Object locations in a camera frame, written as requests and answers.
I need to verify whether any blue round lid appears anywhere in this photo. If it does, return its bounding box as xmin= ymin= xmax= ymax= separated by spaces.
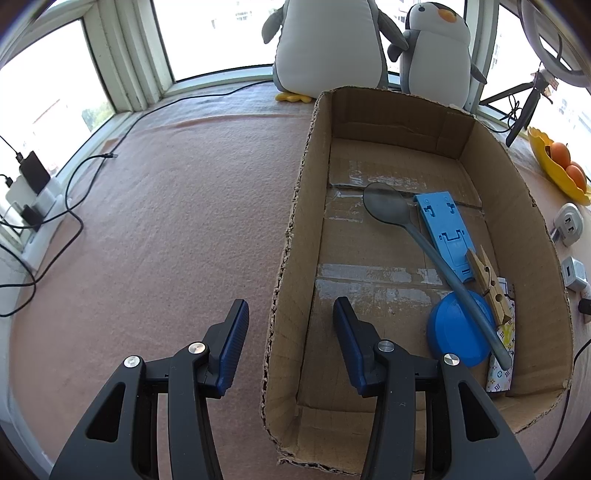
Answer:
xmin=427 ymin=292 xmax=492 ymax=368

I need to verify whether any wooden clothespin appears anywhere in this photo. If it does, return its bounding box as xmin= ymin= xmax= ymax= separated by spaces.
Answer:
xmin=467 ymin=245 xmax=513 ymax=327

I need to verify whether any white usb charger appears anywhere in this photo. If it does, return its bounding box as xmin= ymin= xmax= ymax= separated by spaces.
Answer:
xmin=561 ymin=256 xmax=588 ymax=292

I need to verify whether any blue phone stand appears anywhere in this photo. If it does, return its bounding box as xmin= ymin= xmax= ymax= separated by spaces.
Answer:
xmin=415 ymin=191 xmax=474 ymax=283

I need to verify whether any white round plug-in device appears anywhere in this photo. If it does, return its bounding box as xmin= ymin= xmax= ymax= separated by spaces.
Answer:
xmin=550 ymin=203 xmax=584 ymax=247

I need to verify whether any grey plastic spoon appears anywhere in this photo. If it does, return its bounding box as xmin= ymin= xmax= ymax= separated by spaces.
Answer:
xmin=363 ymin=182 xmax=513 ymax=370

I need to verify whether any patterned white lighter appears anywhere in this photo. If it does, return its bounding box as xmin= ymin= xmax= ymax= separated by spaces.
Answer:
xmin=485 ymin=277 xmax=516 ymax=395

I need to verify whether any black cylinder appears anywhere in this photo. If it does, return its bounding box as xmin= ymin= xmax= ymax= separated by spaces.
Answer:
xmin=578 ymin=298 xmax=591 ymax=316

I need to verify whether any open cardboard box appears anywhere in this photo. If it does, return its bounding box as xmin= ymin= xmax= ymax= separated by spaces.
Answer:
xmin=262 ymin=87 xmax=573 ymax=474

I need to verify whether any white power strip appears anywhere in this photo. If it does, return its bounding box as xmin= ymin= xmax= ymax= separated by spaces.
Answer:
xmin=6 ymin=176 xmax=65 ymax=272

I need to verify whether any black power adapter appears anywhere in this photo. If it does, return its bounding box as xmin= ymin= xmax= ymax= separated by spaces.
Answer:
xmin=17 ymin=151 xmax=51 ymax=195

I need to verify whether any orange fruit lower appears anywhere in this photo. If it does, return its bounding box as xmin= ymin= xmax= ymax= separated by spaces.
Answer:
xmin=565 ymin=162 xmax=587 ymax=192

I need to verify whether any orange fruit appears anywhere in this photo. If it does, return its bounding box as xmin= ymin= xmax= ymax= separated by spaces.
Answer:
xmin=565 ymin=162 xmax=587 ymax=192
xmin=548 ymin=142 xmax=571 ymax=170

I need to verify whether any orange fruit upper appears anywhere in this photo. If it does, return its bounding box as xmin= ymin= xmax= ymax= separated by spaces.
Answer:
xmin=548 ymin=142 xmax=571 ymax=170

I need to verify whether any yellow fruit bowl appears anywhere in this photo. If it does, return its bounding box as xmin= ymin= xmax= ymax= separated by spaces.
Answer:
xmin=527 ymin=127 xmax=590 ymax=206

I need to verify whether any black tripod stand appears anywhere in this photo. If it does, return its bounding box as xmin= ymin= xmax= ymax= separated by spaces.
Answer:
xmin=479 ymin=68 xmax=555 ymax=147

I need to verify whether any small plush penguin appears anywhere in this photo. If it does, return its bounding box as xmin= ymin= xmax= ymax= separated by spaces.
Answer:
xmin=388 ymin=2 xmax=487 ymax=108

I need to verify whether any large plush penguin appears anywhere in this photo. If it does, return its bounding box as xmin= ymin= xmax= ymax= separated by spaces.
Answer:
xmin=262 ymin=1 xmax=409 ymax=103

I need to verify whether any black cable on mat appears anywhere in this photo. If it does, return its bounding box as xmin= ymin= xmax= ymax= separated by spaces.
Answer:
xmin=0 ymin=79 xmax=274 ymax=318

